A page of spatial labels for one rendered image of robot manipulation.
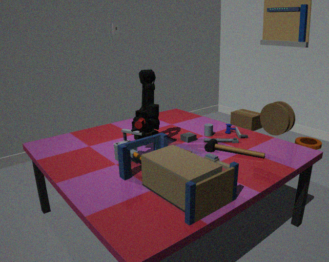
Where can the grey cylinder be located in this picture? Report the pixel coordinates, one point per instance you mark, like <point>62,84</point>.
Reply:
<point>208,129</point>

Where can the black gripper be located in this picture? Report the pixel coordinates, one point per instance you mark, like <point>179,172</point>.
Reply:
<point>149,124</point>

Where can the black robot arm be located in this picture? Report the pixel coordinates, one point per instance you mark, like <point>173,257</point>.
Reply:
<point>146,78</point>

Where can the grey crank handle with blue knob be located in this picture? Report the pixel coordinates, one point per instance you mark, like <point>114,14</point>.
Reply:
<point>228,128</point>

